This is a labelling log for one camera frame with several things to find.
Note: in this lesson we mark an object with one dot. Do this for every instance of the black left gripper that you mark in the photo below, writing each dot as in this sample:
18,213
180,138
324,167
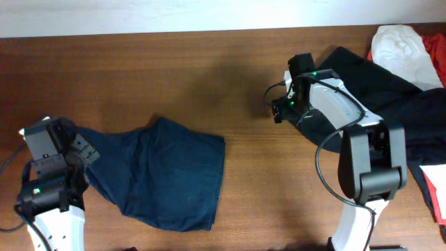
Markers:
82,152

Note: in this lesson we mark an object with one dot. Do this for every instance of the navy blue shorts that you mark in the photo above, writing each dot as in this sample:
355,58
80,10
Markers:
166,176

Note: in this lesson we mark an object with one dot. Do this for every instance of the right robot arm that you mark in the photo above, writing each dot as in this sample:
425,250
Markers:
372,158

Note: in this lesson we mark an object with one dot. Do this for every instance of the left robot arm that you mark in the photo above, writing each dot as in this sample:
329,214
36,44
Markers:
51,201

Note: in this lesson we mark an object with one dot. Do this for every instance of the white garment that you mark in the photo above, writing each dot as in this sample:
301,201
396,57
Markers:
400,50

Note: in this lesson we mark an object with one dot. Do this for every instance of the black shorts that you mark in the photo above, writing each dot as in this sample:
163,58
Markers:
421,113

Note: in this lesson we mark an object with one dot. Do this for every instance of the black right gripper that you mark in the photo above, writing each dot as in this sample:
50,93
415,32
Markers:
279,111

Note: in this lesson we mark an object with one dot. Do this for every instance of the red garment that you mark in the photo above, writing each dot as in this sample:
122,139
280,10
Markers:
435,174

